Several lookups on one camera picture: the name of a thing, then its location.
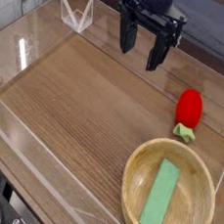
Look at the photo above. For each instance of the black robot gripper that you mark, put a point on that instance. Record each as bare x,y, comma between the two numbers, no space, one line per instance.
160,17

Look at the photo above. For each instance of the green rectangular block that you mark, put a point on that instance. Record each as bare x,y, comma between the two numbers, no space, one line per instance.
161,193

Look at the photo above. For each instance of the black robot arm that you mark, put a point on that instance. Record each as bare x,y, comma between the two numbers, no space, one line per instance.
160,17

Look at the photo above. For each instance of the light wooden bowl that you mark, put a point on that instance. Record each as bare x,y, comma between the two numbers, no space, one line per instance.
193,199

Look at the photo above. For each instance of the red plush strawberry toy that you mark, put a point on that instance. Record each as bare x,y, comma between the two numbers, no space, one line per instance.
188,114

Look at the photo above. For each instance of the clear acrylic table barrier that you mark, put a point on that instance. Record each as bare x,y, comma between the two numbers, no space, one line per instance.
73,108

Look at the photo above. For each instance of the clear acrylic corner bracket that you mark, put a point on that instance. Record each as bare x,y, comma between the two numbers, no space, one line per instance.
77,20

